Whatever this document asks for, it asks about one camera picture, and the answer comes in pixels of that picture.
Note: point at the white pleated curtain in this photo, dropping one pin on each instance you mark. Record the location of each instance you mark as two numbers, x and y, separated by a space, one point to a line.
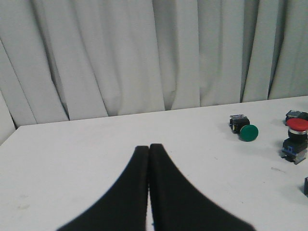
66 60

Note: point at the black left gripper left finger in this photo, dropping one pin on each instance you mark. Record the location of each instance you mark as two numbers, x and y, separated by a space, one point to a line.
124 206

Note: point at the red push button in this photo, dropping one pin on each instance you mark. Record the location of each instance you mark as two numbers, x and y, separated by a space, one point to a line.
294 148
305 187

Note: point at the green push button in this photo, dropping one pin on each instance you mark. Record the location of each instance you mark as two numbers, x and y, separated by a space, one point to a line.
240 124
296 114

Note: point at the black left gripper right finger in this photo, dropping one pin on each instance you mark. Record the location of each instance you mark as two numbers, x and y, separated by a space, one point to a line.
178 206

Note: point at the lying red push button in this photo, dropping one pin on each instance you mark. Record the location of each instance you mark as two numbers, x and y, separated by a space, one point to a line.
305 187

